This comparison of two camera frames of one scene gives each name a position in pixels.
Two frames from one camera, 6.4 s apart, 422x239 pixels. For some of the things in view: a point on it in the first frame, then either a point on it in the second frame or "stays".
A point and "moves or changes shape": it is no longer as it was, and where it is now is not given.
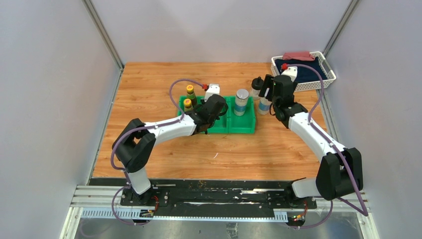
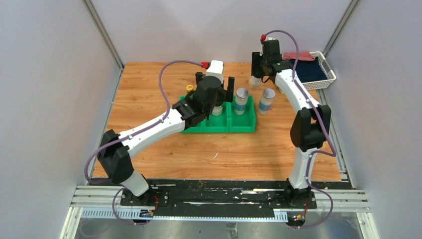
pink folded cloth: x=302 y=56 stays
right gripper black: x=268 y=83 to x=257 y=59
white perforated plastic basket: x=313 y=85 stays
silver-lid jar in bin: x=241 y=97 stays
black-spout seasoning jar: x=256 y=85 moves or changes shape
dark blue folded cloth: x=305 y=74 stays
